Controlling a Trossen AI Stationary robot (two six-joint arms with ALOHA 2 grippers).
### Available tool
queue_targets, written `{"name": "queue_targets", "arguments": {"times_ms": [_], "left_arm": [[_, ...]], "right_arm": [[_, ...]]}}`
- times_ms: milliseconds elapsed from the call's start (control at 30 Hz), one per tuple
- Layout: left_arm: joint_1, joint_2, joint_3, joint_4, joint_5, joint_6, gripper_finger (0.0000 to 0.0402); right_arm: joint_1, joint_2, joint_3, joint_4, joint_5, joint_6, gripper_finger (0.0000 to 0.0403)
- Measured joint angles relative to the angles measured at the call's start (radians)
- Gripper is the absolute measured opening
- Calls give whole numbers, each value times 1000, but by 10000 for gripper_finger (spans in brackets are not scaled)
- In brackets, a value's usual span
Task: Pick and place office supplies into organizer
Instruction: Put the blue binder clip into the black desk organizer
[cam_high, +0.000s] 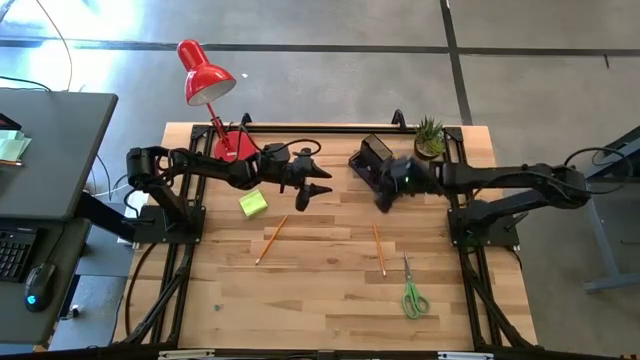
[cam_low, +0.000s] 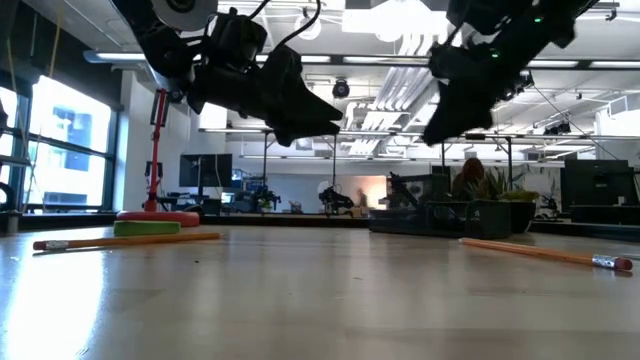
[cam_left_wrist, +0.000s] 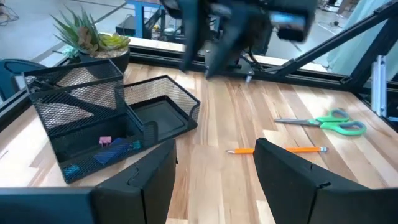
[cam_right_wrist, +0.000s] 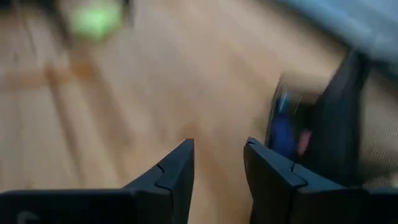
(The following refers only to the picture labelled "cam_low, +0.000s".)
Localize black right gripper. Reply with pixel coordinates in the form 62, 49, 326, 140
421, 0, 551, 147

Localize large window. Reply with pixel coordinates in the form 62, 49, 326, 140
0, 74, 119, 211

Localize black mesh desk organizer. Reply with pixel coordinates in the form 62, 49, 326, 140
368, 172, 512, 240

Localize white cable coil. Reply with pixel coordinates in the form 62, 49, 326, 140
294, 13, 323, 41

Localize yellow pencil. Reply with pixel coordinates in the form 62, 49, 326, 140
32, 232, 221, 252
459, 237, 634, 272

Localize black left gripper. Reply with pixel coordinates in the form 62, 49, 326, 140
187, 14, 345, 148

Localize black metal background frame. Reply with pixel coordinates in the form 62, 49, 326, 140
439, 133, 514, 191
262, 128, 339, 216

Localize large black background monitor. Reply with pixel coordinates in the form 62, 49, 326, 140
559, 159, 640, 225

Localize black aluminium table frame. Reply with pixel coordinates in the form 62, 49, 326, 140
0, 211, 640, 242

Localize potted succulent plant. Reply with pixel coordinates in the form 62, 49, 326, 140
467, 168, 542, 235

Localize red desk lamp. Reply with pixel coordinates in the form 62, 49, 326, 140
115, 0, 219, 229

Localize green sticky note pad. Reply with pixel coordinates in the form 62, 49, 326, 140
113, 220, 182, 238

